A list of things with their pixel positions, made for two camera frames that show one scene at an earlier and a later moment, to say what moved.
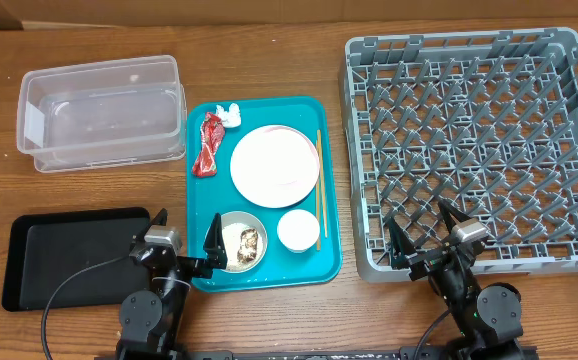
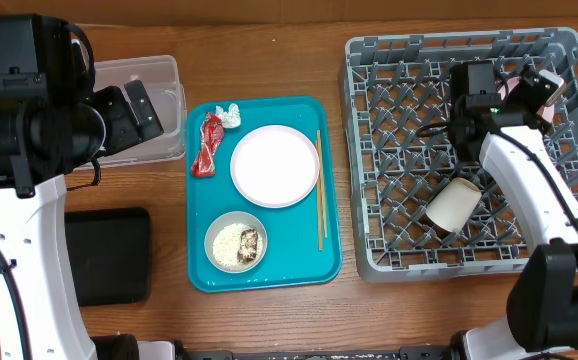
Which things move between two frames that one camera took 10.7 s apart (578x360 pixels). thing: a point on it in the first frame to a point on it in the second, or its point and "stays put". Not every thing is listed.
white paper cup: [298, 230] to [454, 205]
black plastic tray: [74, 259] stays put
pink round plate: [274, 166] stays put
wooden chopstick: [321, 174] stays put
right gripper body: [423, 260] to [544, 125]
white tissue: [230, 118] stays put
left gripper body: [195, 267] to [121, 128]
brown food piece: [249, 244] stays put
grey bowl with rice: [244, 239] stays put
